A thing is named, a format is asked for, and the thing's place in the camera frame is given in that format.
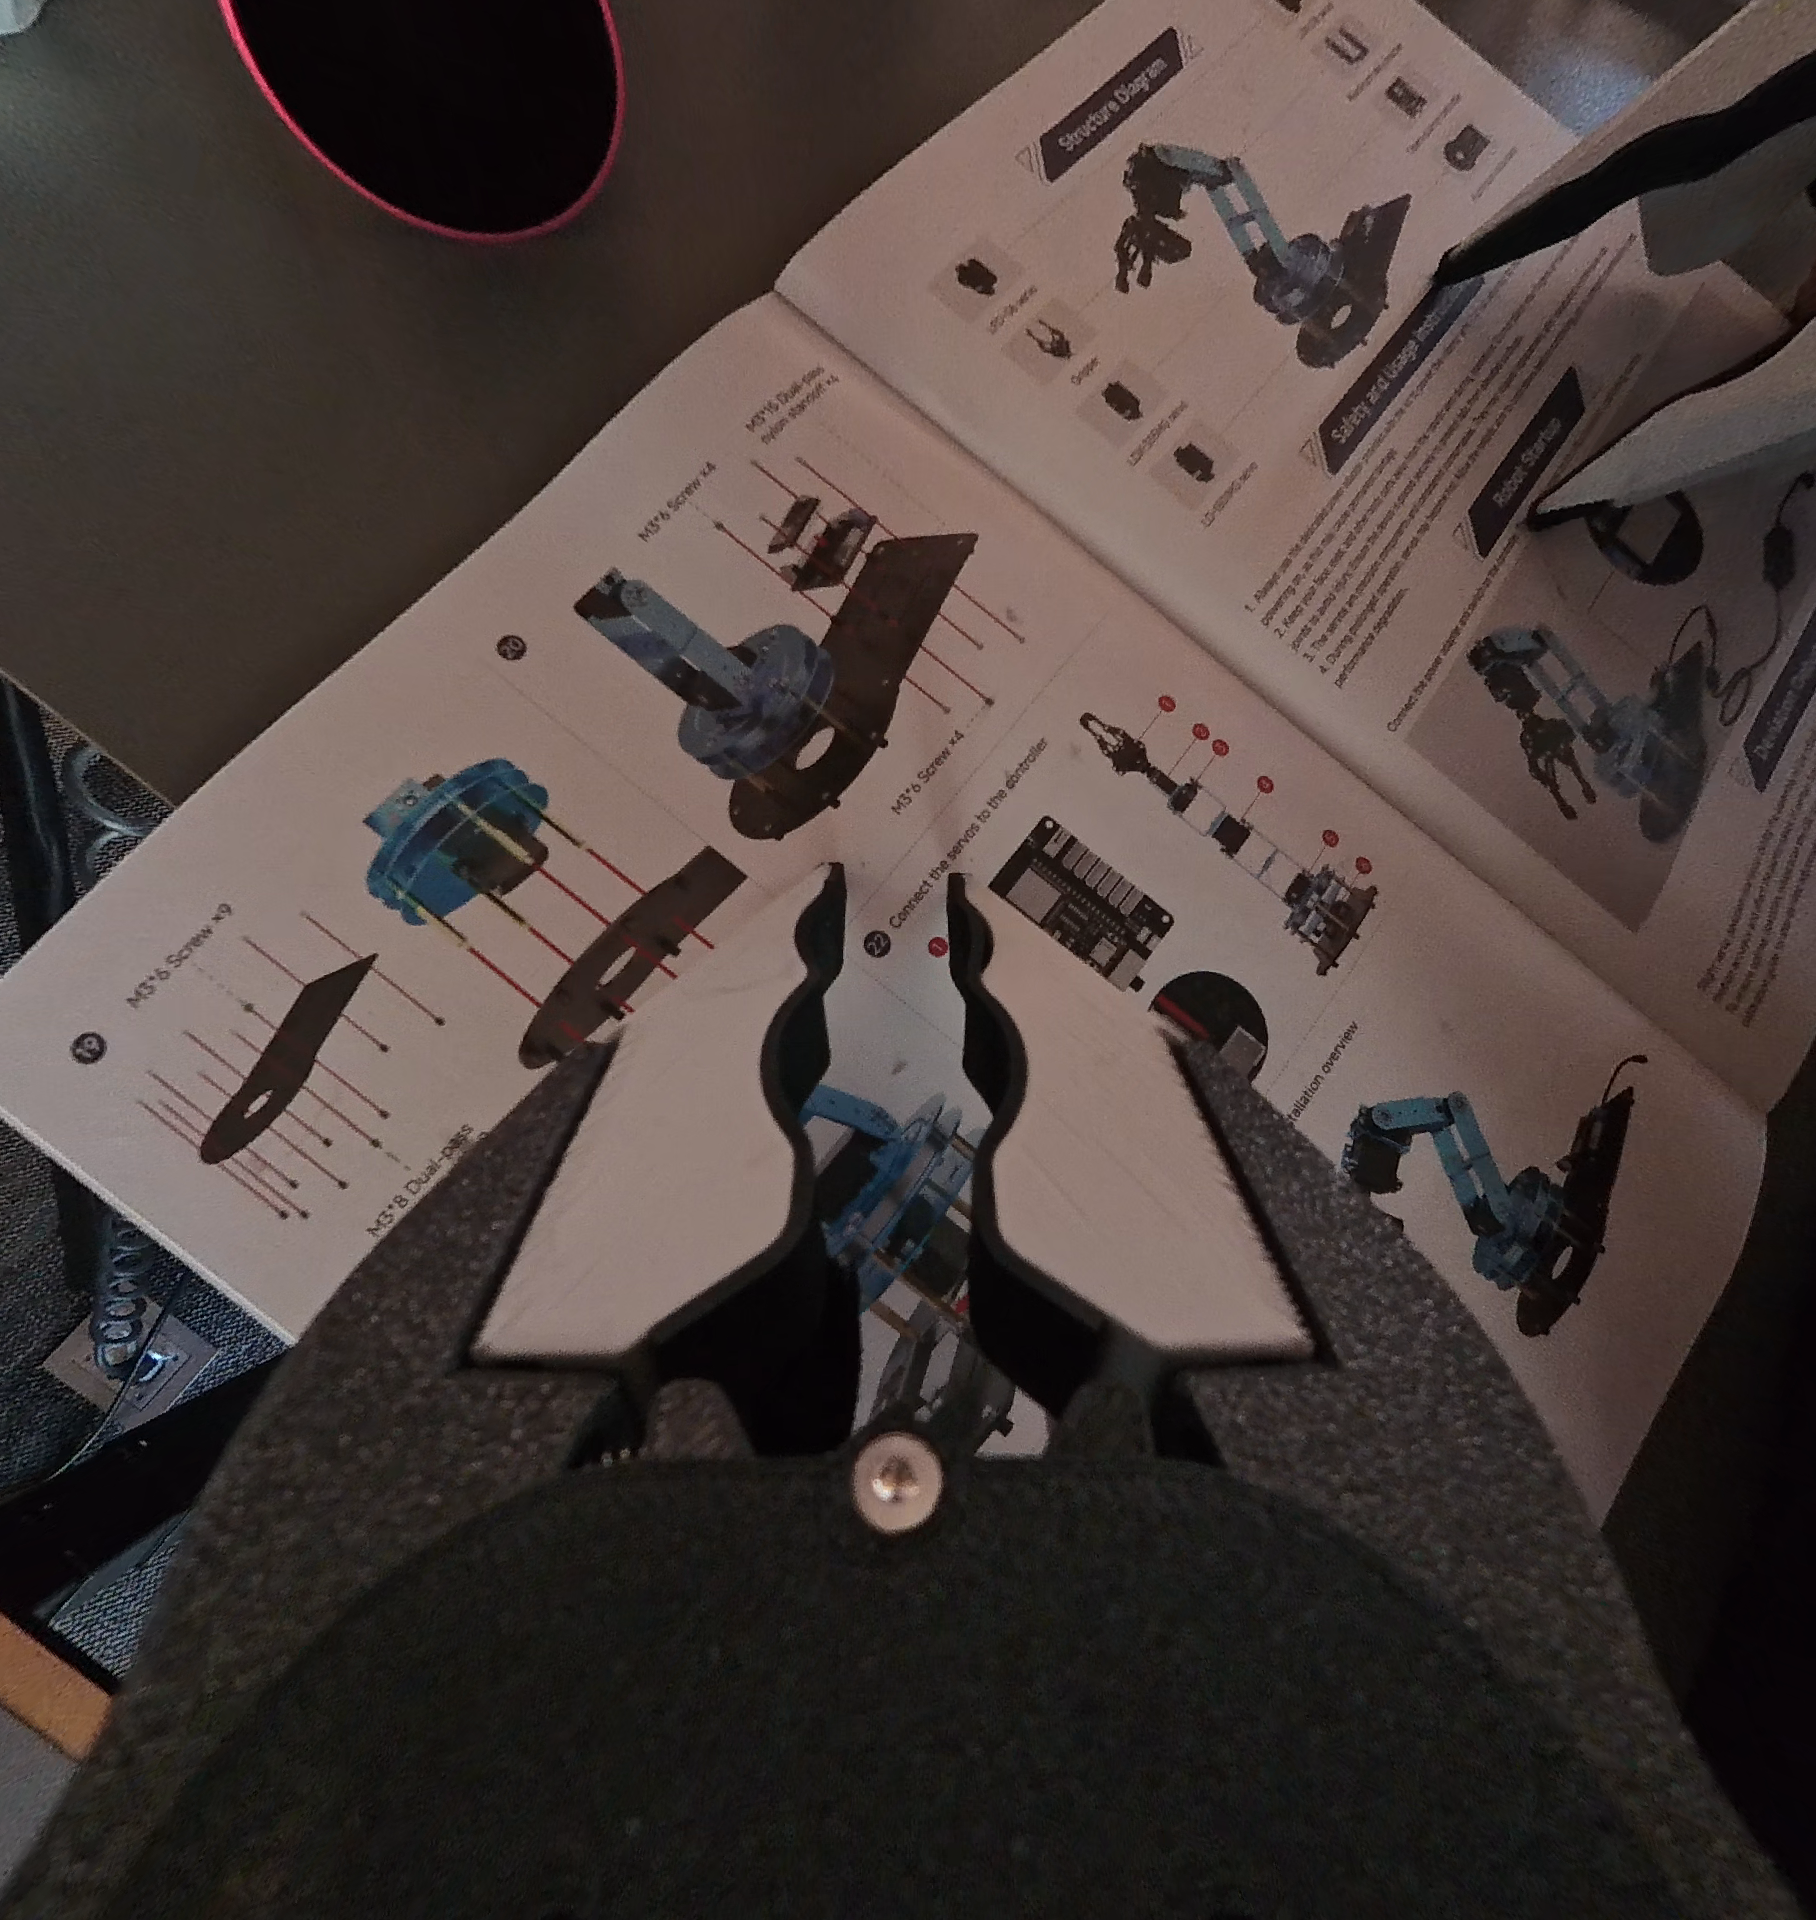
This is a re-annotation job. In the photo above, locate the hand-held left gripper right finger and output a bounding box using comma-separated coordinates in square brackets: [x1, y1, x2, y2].
[938, 874, 1322, 1428]

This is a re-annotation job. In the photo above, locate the black coiled cable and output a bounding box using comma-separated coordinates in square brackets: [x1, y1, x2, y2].
[89, 1201, 168, 1360]

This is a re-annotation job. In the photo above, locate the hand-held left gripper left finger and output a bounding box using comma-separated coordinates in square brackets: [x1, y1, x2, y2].
[469, 863, 865, 1458]

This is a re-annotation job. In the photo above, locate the grey floor outlet box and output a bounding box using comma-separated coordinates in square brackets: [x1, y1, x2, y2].
[39, 1316, 228, 1413]

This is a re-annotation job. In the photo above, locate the robot arm instruction booklet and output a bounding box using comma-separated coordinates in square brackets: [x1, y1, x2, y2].
[0, 0, 1816, 1519]

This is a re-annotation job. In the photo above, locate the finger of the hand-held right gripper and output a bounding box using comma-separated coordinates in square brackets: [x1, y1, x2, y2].
[1429, 0, 1816, 289]
[1526, 292, 1816, 530]

